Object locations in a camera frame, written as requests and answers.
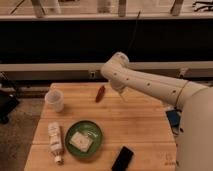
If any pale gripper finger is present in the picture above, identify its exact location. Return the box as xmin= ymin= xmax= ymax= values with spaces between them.
xmin=119 ymin=93 xmax=126 ymax=102

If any black smartphone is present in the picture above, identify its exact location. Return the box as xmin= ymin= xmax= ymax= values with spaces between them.
xmin=111 ymin=146 xmax=134 ymax=171

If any red chili pepper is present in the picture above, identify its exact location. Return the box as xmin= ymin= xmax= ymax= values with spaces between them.
xmin=95 ymin=85 xmax=105 ymax=103

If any clear plastic bottle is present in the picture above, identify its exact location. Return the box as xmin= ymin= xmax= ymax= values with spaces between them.
xmin=48 ymin=122 xmax=63 ymax=165

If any black hanging cable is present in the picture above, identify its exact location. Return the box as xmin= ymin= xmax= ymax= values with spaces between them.
xmin=125 ymin=10 xmax=142 ymax=56

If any blue box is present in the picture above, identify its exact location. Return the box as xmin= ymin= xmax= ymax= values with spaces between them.
xmin=166 ymin=110 xmax=180 ymax=127

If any white sponge block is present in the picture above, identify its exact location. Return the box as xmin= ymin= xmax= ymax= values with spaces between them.
xmin=69 ymin=132 xmax=93 ymax=152

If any translucent plastic cup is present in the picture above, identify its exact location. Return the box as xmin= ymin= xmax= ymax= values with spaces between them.
xmin=45 ymin=89 xmax=64 ymax=112

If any green plate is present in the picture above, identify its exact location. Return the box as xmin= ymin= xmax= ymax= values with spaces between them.
xmin=65 ymin=120 xmax=103 ymax=158

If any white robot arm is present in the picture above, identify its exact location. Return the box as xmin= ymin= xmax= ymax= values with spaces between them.
xmin=101 ymin=52 xmax=213 ymax=171

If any black object at left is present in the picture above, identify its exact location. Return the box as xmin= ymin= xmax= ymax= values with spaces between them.
xmin=0 ymin=72 xmax=19 ymax=124

